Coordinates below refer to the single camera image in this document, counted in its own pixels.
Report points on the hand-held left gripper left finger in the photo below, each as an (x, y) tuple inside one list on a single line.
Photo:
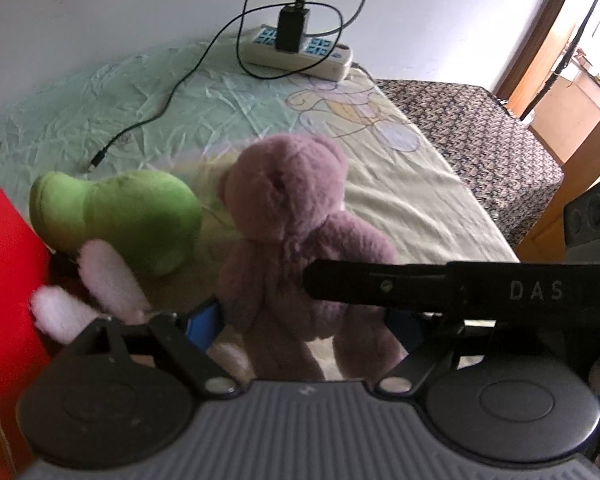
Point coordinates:
[(206, 321)]

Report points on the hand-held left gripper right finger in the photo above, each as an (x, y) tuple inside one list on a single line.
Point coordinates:
[(403, 327)]

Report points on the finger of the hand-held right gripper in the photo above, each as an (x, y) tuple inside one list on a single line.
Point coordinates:
[(370, 280)]

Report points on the purple teddy bear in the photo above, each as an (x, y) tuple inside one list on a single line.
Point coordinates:
[(290, 200)]

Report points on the white plush bunny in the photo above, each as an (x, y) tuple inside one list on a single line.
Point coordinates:
[(105, 270)]

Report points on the red box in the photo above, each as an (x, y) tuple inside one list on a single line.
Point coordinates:
[(10, 285)]

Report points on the printed pale bed sheet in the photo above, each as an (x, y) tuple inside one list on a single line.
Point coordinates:
[(380, 200)]

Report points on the green plush toy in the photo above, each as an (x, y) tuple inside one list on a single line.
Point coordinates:
[(130, 215)]

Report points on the dark patterned mattress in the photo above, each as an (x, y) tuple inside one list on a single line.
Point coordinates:
[(480, 130)]

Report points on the white power strip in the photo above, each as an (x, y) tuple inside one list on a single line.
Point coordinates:
[(325, 57)]

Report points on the black charger adapter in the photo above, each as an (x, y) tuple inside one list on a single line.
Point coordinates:
[(291, 27)]

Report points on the wooden door frame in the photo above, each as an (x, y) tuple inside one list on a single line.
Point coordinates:
[(542, 45)]

